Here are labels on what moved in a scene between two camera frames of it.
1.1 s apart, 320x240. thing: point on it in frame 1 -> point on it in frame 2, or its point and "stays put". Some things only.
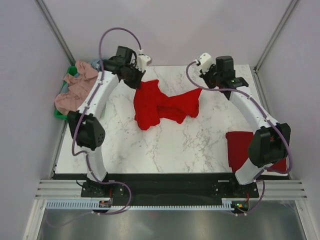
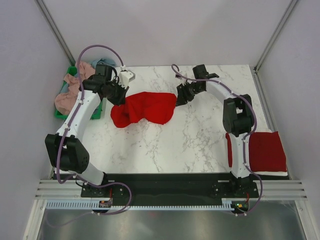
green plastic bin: [71, 70] stays put
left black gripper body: [133, 76] -> [116, 92]
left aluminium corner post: [56, 32] stays put
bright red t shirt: [151, 103] -> [158, 107]
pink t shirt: [79, 86] stays put
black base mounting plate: [169, 187] stays put
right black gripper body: [211, 78] -> [189, 90]
